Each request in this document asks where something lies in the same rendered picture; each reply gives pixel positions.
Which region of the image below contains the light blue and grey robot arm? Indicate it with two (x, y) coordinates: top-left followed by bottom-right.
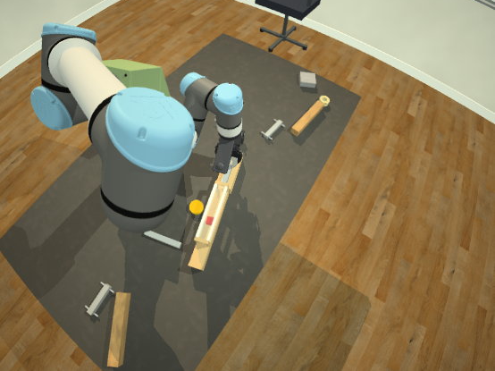
(30, 22), (243, 233)

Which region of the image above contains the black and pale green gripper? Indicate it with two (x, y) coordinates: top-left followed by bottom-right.
(215, 130), (245, 168)

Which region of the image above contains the yellow disc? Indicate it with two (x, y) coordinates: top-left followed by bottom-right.
(189, 200), (204, 215)

